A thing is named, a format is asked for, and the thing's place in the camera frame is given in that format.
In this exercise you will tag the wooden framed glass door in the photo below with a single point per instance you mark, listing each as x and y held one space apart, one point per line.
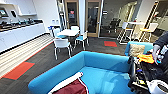
87 20
66 16

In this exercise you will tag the white round table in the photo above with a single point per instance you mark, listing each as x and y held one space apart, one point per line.
68 32

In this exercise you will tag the white rounded container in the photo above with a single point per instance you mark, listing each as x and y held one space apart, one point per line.
158 87

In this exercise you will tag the white upper wall cabinets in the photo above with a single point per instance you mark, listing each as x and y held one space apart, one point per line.
23 6

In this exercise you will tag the beige patterned cushion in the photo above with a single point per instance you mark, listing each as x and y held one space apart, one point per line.
137 50

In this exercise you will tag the high stool yellow seat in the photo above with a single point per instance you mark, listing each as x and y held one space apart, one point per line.
148 30

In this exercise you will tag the black office chair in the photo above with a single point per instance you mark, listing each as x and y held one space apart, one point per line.
114 26

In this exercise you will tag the white kitchen counter cabinets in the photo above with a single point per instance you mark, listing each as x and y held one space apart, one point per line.
20 35

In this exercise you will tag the white chair teal seat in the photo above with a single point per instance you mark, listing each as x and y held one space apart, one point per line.
82 38

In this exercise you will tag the orange garment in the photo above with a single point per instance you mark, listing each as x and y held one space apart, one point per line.
146 58

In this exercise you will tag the small blue sofa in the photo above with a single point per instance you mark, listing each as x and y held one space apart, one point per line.
127 48

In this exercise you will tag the person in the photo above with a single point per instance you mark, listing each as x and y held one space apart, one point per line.
163 39

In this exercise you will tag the dark wall screen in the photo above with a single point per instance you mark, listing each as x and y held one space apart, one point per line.
3 12

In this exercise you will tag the large blue sofa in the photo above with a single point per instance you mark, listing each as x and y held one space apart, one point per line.
100 70

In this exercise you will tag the white high stool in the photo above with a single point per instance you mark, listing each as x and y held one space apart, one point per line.
123 28

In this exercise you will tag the white high table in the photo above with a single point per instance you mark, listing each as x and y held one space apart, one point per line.
138 23

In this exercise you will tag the maroon and white jacket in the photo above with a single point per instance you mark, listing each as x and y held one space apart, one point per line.
71 89

